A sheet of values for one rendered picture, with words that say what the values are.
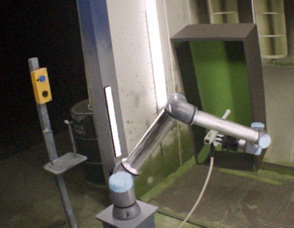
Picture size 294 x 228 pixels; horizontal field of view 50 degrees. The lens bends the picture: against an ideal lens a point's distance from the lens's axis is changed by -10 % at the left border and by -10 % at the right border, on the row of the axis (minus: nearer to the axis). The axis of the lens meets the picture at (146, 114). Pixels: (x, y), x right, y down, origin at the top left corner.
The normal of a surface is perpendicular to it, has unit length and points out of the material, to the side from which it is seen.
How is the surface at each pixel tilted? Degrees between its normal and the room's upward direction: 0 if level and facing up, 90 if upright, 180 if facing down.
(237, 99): 102
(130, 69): 90
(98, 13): 90
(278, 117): 57
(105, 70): 90
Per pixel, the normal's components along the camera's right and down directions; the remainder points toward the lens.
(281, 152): -0.58, -0.24
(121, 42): 0.78, 0.11
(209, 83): -0.50, 0.52
